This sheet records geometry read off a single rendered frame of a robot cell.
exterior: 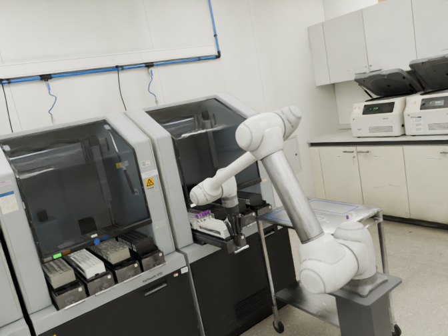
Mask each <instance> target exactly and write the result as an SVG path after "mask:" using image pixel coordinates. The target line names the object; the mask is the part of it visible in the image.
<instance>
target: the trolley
mask: <svg viewBox="0 0 448 336"><path fill-rule="evenodd" d="M307 199H308V201H309V203H310V205H311V207H312V209H313V211H314V213H315V215H316V217H317V219H318V221H319V223H320V225H321V227H322V229H323V231H324V233H328V234H330V235H332V236H333V233H334V231H335V230H336V228H337V227H338V226H339V225H340V224H341V223H344V222H348V221H354V222H359V223H360V222H362V221H364V220H366V219H368V218H370V217H372V216H374V215H375V214H376V217H374V218H373V220H374V221H375V222H373V223H371V224H369V225H368V226H366V228H367V229H368V228H370V227H372V226H374V225H376V224H377V227H378V234H379V244H380V250H381V260H382V266H383V273H385V274H388V275H389V266H388V260H387V249H386V243H385V232H384V226H383V216H382V207H374V206H368V205H360V204H354V203H346V202H341V201H332V200H327V199H318V198H313V197H307ZM346 215H349V219H346ZM255 220H256V222H257V228H258V233H259V240H260V244H261V250H262V255H263V262H264V266H265V272H266V276H267V283H268V288H269V294H270V298H271V305H272V310H273V316H274V319H273V320H274V321H273V327H274V329H275V330H276V332H278V333H282V332H284V326H283V324H282V322H281V318H280V317H279V315H278V310H277V304H276V300H275V298H277V299H279V300H281V301H283V302H285V303H287V304H289V305H291V306H294V307H296V308H298V309H300V310H302V311H304V312H306V313H308V314H310V315H312V316H314V317H316V318H318V319H320V320H322V321H324V322H326V323H328V324H330V325H332V326H335V327H337V328H339V329H340V327H339V319H338V314H337V306H336V300H335V297H334V296H331V295H328V294H319V295H318V294H314V293H311V292H309V291H308V290H306V288H304V286H303V284H302V282H301V280H298V281H296V282H294V283H292V284H291V285H289V286H288V287H286V288H284V289H282V290H280V291H279V292H277V293H276V294H275V293H274V288H273V282H272V277H271V270H270V266H269V260H268V255H267V248H266V244H265V237H264V233H263V226H262V222H266V223H270V224H273V225H278V226H281V227H286V228H289V229H294V227H293V225H292V223H291V221H290V219H289V217H288V215H287V213H286V211H285V209H284V207H283V206H280V207H278V208H276V209H273V210H271V211H268V212H266V213H264V214H262V215H259V216H257V217H255ZM294 230H295V229H294ZM387 299H388V305H389V315H390V321H391V332H392V336H400V335H401V329H400V327H399V326H398V325H397V321H396V320H395V316H394V309H393V299H392V292H390V293H388V294H387Z"/></svg>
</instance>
